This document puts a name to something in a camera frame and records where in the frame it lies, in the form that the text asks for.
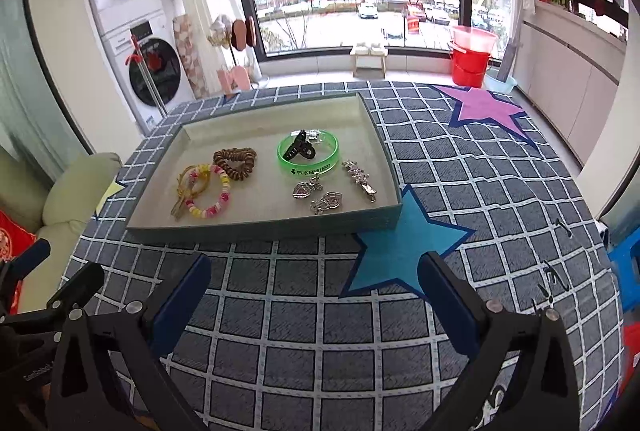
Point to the rolled patterned mat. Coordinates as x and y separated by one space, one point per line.
190 56

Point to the white slippers pair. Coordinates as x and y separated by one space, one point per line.
370 47

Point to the white washing machine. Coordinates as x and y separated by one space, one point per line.
155 71

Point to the grey checked star tablecloth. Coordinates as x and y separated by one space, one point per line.
300 336

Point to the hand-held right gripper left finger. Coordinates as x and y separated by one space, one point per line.
185 306

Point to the beige jewelry tray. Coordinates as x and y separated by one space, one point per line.
225 131

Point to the small wooden stool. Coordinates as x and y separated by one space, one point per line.
370 63

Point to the pink plastic basin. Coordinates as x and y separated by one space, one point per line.
475 36

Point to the slipper drying rack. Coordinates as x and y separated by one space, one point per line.
235 71

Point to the mop with red head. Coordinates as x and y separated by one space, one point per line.
147 76

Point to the blue plastic stool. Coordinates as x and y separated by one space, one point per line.
627 263

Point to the cream sofa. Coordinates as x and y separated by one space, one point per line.
75 191

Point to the silver heart pendant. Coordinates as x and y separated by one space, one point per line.
330 202
300 191

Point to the light blue plastic basin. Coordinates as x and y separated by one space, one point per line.
502 83

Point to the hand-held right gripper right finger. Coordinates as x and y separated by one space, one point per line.
445 301

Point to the red plastic bucket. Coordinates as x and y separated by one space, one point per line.
470 68

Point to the white parked car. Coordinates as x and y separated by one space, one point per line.
368 10

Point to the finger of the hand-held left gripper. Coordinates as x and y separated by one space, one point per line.
27 261
80 286

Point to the silver star hair clip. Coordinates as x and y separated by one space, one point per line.
361 181

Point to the black hair claw clip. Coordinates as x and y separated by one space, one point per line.
300 152

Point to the red printed cushion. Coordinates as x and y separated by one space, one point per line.
12 241

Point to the white low cabinet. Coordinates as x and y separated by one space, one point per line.
560 71

